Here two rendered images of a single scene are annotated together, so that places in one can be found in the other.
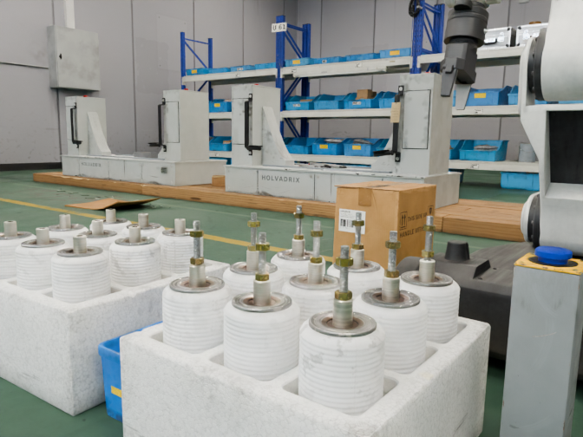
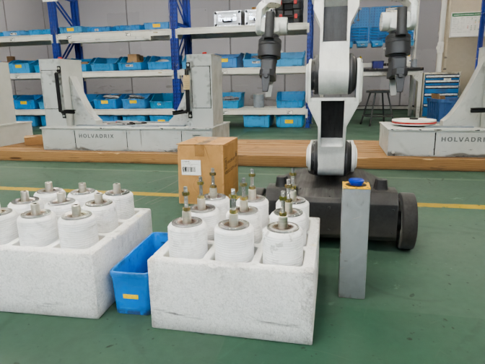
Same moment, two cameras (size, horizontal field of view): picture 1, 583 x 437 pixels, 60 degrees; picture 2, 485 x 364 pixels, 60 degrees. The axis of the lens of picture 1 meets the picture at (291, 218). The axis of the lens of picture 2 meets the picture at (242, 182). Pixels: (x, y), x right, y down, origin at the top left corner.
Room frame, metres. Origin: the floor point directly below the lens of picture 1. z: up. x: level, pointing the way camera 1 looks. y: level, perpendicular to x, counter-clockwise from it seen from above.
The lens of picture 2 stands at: (-0.26, 0.41, 0.58)
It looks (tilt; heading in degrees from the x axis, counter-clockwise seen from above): 13 degrees down; 335
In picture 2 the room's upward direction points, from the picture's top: 1 degrees counter-clockwise
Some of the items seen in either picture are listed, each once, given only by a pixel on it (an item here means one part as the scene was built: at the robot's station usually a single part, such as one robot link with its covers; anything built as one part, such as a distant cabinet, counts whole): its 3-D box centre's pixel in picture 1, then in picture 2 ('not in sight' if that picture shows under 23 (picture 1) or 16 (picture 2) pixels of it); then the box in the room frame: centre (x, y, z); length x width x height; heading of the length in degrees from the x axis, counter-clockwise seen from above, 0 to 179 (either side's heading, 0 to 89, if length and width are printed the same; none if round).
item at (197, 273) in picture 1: (197, 276); (186, 217); (0.69, 0.13, 0.26); 0.02 x 0.02 x 0.03
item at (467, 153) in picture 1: (483, 150); (229, 100); (5.29, -1.96, 0.36); 0.50 x 0.38 x 0.21; 145
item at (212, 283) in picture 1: (197, 284); (187, 222); (0.69, 0.13, 0.25); 0.08 x 0.08 x 0.01
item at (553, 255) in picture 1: (553, 257); (356, 182); (0.59, -0.31, 0.32); 0.04 x 0.04 x 0.02
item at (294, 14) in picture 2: not in sight; (289, 18); (4.77, -2.63, 1.41); 0.42 x 0.35 x 0.17; 145
